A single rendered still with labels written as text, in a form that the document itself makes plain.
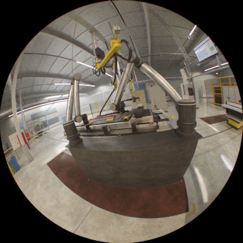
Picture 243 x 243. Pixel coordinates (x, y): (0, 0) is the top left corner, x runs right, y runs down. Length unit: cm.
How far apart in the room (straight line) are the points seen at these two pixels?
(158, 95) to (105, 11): 933
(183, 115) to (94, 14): 948
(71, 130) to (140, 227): 165
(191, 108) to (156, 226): 143
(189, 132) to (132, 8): 974
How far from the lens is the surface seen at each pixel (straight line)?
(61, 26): 1004
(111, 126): 133
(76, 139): 118
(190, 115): 77
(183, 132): 83
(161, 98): 595
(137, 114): 128
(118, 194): 144
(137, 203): 135
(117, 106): 106
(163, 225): 136
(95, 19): 960
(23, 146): 522
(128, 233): 136
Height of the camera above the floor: 132
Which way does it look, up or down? 15 degrees down
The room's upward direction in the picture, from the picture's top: 13 degrees counter-clockwise
